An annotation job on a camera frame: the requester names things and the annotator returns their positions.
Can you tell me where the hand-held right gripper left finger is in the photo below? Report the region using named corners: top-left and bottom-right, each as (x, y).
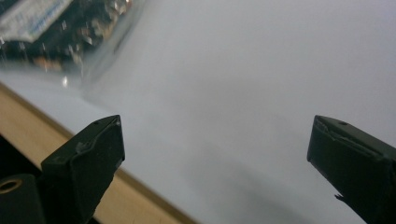
top-left (40, 114), bottom-right (126, 224)

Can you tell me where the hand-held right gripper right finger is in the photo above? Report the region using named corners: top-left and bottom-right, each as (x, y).
top-left (306, 115), bottom-right (396, 224)

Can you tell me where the clear plastic bag of dark snacks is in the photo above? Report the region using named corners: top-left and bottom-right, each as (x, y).
top-left (0, 0), bottom-right (148, 85)

